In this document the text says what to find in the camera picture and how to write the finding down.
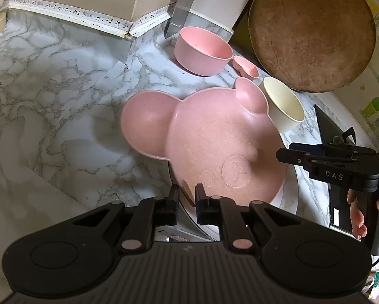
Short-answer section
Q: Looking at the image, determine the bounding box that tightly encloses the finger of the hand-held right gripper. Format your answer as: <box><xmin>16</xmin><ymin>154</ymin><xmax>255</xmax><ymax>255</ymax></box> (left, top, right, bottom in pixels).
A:
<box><xmin>276</xmin><ymin>142</ymin><xmax>358</xmax><ymax>169</ymax></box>

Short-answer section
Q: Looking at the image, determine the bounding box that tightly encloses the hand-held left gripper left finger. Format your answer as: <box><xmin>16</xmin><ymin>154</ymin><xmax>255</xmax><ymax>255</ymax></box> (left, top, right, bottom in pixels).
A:
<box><xmin>71</xmin><ymin>184</ymin><xmax>180</xmax><ymax>254</ymax></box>

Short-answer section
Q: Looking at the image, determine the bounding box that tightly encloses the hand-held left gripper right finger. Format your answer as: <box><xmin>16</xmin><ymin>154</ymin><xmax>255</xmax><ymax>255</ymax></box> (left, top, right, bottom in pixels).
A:
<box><xmin>195</xmin><ymin>183</ymin><xmax>292</xmax><ymax>251</ymax></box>

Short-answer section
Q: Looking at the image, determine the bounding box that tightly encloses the large white plate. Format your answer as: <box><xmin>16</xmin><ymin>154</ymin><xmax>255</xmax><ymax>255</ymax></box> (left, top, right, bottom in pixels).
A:
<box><xmin>168</xmin><ymin>161</ymin><xmax>301</xmax><ymax>243</ymax></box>

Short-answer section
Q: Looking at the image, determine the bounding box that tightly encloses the cream bowl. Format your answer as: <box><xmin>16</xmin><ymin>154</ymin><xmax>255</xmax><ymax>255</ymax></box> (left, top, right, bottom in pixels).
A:
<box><xmin>261</xmin><ymin>77</ymin><xmax>305</xmax><ymax>133</ymax></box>

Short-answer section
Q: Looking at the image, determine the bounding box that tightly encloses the pink bear-shaped plate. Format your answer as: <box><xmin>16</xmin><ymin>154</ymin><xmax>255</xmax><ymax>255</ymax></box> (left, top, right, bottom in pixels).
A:
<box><xmin>120</xmin><ymin>77</ymin><xmax>288</xmax><ymax>206</ymax></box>

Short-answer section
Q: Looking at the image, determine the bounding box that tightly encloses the pink bowl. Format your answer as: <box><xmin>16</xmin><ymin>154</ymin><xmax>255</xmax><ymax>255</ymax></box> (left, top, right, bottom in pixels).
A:
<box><xmin>174</xmin><ymin>26</ymin><xmax>233</xmax><ymax>77</ymax></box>

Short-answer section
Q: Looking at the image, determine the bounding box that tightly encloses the person's right hand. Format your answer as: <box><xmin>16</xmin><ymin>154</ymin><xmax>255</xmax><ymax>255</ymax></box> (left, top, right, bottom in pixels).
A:
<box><xmin>348</xmin><ymin>189</ymin><xmax>379</xmax><ymax>239</ymax></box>

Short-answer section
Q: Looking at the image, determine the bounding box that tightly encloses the metal burner pan support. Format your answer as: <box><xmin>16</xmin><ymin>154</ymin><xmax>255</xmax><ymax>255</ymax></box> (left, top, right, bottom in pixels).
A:
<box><xmin>333</xmin><ymin>127</ymin><xmax>357</xmax><ymax>144</ymax></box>

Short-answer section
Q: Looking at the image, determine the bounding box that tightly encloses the black glass gas stove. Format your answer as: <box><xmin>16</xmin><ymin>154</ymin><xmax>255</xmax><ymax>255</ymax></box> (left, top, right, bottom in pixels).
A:
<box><xmin>314</xmin><ymin>104</ymin><xmax>367</xmax><ymax>232</ymax></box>

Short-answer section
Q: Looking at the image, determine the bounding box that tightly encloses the small pink heart dish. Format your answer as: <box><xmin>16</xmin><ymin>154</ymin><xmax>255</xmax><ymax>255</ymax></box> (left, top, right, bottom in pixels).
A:
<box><xmin>233</xmin><ymin>56</ymin><xmax>260</xmax><ymax>81</ymax></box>

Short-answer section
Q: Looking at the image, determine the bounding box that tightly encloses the round wooden cutting board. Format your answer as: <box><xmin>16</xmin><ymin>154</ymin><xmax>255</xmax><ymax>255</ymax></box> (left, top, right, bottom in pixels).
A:
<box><xmin>248</xmin><ymin>0</ymin><xmax>376</xmax><ymax>93</ymax></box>

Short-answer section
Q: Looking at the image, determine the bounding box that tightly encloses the yellow cutting board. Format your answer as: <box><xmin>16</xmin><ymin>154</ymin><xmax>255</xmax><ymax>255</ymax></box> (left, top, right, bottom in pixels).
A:
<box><xmin>230</xmin><ymin>0</ymin><xmax>379</xmax><ymax>59</ymax></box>

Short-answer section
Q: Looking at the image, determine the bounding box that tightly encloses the white patterned trim strip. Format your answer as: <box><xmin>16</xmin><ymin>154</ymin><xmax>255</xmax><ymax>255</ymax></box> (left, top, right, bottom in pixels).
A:
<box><xmin>4</xmin><ymin>0</ymin><xmax>177</xmax><ymax>37</ymax></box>

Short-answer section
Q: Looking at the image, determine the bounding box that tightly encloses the cleaver with wooden handle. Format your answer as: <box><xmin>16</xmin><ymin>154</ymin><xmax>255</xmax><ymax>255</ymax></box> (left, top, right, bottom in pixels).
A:
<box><xmin>164</xmin><ymin>0</ymin><xmax>206</xmax><ymax>39</ymax></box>

